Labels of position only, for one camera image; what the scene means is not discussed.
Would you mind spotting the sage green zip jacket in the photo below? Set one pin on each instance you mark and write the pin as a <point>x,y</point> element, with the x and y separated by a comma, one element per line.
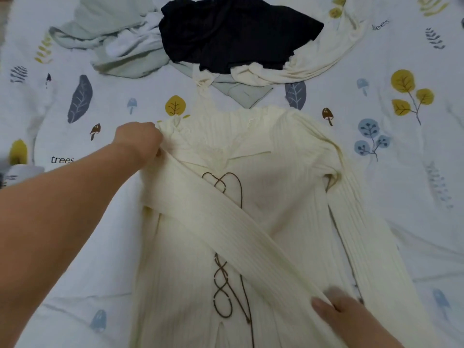
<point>109,25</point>

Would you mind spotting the cream long-sleeve top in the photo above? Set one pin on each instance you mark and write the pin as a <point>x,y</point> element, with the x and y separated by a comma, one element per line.
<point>326,50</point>

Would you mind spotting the bed with leaf print bedding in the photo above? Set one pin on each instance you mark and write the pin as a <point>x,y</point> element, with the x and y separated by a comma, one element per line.
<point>406,206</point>

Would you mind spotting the person's right hand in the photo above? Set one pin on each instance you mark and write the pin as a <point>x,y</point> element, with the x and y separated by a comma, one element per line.
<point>355,322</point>

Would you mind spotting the black garment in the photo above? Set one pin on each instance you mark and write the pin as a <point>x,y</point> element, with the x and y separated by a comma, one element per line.
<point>232,32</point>

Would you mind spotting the person's left hand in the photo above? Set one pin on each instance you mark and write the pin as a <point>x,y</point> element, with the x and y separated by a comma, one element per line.
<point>139,142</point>

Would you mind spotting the person's left forearm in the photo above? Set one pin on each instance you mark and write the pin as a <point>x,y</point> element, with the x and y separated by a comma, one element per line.
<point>51,228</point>

